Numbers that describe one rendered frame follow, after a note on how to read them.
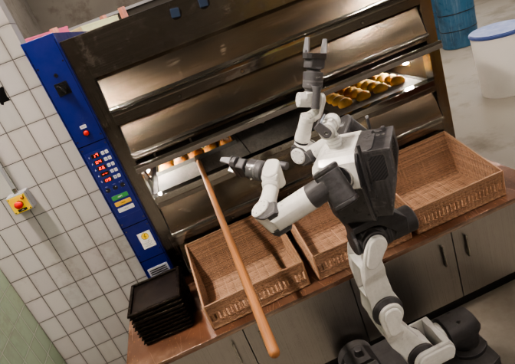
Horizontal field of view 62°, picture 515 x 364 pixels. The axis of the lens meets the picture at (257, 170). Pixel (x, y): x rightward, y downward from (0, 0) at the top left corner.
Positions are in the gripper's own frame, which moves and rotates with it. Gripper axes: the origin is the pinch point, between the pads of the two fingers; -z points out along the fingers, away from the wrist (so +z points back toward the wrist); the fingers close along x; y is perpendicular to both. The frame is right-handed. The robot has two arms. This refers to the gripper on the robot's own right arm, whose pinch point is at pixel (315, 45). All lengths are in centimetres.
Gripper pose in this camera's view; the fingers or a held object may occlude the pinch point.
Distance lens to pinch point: 192.3
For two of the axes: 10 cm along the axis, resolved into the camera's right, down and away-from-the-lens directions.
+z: -0.5, 9.7, 2.5
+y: -6.2, -2.3, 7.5
